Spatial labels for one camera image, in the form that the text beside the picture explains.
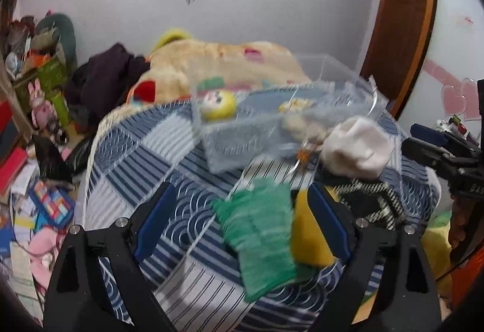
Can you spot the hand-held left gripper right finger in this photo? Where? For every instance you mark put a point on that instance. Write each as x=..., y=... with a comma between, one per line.
x=329, y=223

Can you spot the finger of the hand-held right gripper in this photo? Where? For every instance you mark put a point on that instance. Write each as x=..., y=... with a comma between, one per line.
x=427, y=132
x=423, y=154

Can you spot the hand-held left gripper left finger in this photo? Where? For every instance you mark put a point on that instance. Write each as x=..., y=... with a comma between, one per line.
x=154, y=220

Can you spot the yellow sponge cloth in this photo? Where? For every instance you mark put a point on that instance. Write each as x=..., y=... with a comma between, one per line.
x=308, y=237

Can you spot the black white striped cloth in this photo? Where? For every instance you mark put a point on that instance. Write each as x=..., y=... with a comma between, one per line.
x=372, y=199

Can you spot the white knitted sock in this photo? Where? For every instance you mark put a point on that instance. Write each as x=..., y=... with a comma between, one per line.
x=355, y=150

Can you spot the green knitted glove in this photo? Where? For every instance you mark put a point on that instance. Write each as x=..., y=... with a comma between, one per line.
x=261, y=237

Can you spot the clear plastic storage box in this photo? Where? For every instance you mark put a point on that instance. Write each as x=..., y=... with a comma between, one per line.
x=287, y=105

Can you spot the person's right hand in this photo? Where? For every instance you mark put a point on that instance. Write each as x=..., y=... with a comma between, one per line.
x=458, y=226

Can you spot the blue patterned bed sheet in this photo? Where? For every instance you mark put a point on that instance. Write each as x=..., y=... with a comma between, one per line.
x=181, y=173

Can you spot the yellow green plush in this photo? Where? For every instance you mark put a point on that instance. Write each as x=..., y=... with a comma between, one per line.
x=436, y=249

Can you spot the beige plush toy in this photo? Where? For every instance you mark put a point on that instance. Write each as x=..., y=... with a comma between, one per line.
x=302, y=128

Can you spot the colourful printed box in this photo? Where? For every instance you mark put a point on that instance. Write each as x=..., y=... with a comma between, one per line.
x=53, y=205

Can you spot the brown wooden door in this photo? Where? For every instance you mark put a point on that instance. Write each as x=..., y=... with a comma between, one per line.
x=408, y=26

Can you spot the pink cloth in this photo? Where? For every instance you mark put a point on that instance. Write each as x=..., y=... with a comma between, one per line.
x=45, y=249

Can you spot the black plastic bag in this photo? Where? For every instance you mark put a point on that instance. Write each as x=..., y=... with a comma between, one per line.
x=53, y=162

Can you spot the small yellow white toy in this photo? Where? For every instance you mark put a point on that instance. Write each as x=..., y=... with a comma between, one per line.
x=297, y=105

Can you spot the yellow round plush toy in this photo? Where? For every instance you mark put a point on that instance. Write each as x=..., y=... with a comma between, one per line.
x=219, y=105

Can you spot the red book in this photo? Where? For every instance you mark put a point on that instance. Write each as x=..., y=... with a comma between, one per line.
x=11, y=169

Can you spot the dark purple clothing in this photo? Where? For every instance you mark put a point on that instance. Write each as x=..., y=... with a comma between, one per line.
x=106, y=75

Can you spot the beige fluffy blanket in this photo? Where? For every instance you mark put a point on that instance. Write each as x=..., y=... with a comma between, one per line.
x=177, y=67

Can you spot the pink bunny plush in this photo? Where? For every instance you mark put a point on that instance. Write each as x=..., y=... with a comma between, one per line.
x=41, y=105

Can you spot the green cardboard box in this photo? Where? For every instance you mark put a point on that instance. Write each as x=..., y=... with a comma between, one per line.
x=53, y=73

